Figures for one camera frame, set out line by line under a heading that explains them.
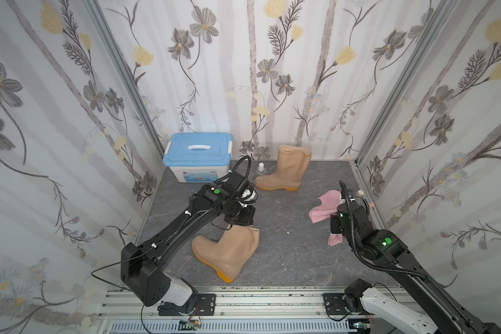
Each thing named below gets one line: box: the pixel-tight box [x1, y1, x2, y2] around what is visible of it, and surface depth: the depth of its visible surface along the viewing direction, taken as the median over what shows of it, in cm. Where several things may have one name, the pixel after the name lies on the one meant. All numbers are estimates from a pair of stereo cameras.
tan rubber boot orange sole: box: [254, 144, 313, 192], surface depth 99 cm
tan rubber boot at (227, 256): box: [192, 224, 261, 283], surface depth 78 cm
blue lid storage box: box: [162, 132, 234, 184], surface depth 104 cm
